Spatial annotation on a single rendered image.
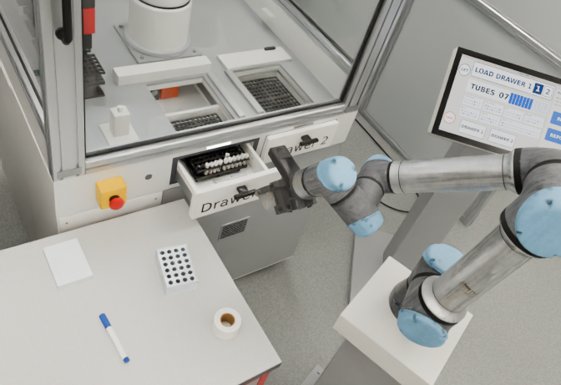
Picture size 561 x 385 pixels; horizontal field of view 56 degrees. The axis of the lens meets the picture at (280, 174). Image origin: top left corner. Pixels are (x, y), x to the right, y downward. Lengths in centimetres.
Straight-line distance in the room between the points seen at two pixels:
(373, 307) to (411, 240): 100
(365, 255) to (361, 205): 153
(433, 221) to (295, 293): 69
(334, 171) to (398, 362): 57
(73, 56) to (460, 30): 217
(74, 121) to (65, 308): 46
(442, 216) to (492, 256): 125
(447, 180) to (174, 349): 76
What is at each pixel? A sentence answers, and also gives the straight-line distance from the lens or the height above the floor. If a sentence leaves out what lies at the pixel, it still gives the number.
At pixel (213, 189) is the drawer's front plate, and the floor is 93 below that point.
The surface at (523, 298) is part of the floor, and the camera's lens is 304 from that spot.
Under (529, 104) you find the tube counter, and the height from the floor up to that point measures 111.
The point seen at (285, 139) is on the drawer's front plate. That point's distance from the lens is 171.
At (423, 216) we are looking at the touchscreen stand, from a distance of 235.
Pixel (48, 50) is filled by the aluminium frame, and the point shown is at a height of 133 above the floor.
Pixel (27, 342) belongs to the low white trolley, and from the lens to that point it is 140.
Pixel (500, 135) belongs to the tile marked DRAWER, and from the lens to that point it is 200.
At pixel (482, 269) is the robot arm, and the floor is 124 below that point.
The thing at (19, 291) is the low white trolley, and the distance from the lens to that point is 147.
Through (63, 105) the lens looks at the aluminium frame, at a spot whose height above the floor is 118.
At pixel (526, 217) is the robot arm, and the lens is 101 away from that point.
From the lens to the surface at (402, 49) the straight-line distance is 324.
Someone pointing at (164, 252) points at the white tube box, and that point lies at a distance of 148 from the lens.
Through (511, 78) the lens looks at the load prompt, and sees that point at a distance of 202.
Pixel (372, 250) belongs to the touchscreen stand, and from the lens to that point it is 270.
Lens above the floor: 200
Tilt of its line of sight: 43 degrees down
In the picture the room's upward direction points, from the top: 19 degrees clockwise
